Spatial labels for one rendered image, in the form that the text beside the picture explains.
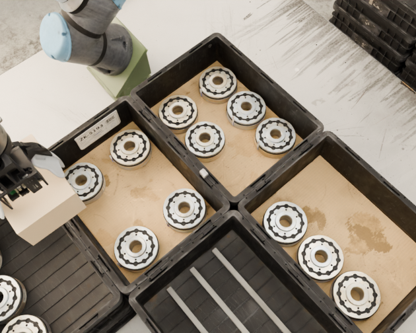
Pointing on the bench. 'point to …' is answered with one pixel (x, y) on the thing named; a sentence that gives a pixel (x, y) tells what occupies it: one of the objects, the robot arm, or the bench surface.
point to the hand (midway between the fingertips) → (29, 185)
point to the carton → (43, 207)
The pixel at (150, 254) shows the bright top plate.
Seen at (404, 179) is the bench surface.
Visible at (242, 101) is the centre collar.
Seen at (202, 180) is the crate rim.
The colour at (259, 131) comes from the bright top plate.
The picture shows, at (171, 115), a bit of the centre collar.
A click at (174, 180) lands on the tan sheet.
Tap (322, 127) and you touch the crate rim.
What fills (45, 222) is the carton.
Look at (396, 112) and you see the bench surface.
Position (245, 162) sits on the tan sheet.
